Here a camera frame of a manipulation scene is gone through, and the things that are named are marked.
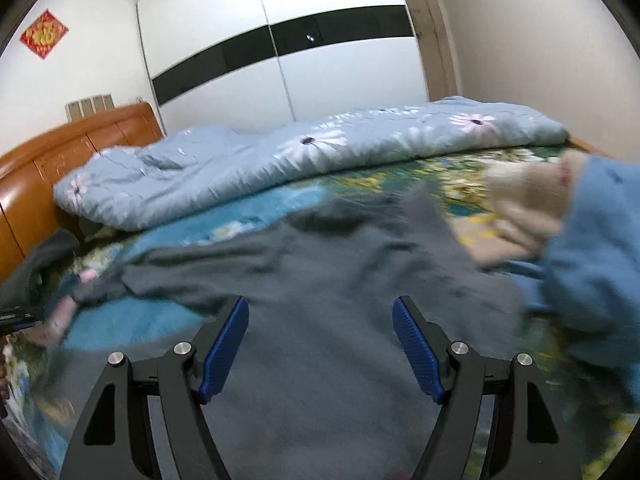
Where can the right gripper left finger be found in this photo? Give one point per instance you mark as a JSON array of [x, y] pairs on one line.
[[113, 437]]

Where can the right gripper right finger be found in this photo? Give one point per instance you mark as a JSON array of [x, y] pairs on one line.
[[526, 439]]

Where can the grey knit sweater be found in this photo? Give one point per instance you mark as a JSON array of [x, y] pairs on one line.
[[321, 388]]

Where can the pink folded garment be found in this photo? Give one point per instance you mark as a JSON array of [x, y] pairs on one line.
[[61, 310]]

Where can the dark grey garment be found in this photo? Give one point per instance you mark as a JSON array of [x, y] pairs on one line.
[[24, 288]]

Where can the teal floral bed blanket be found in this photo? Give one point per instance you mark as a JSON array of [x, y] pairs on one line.
[[591, 405]]

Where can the orange wooden headboard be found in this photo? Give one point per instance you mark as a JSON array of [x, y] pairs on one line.
[[28, 173]]

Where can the light blue floral duvet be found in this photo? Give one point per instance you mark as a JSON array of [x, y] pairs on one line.
[[133, 189]]

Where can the blue folded garment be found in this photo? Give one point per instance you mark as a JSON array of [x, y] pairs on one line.
[[588, 276]]

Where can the white black sliding wardrobe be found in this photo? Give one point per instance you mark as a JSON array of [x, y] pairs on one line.
[[254, 65]]

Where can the wooden door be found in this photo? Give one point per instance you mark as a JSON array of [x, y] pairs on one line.
[[434, 46]]

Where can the red wall decoration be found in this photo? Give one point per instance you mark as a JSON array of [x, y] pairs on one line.
[[43, 34]]

